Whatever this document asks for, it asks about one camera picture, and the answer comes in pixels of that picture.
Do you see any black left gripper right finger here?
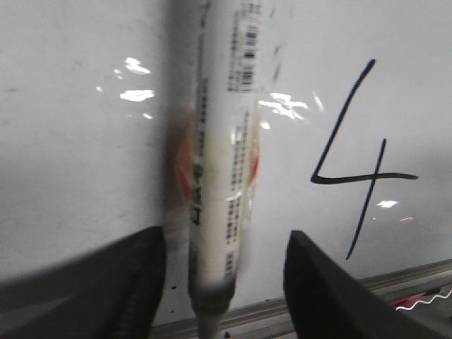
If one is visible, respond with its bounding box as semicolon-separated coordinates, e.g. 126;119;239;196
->
283;230;449;338

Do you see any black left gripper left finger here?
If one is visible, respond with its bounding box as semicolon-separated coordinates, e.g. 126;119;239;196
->
1;226;166;338

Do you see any red round magnet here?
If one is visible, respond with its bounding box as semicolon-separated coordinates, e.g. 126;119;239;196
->
173;109;261;208

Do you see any white whiteboard marker pen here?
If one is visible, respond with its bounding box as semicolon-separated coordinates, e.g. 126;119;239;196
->
189;1;263;338

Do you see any grey metal whiteboard tray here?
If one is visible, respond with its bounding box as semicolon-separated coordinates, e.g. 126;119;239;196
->
151;259;452;339

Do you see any white whiteboard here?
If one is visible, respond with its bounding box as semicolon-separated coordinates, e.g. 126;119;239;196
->
1;1;451;325

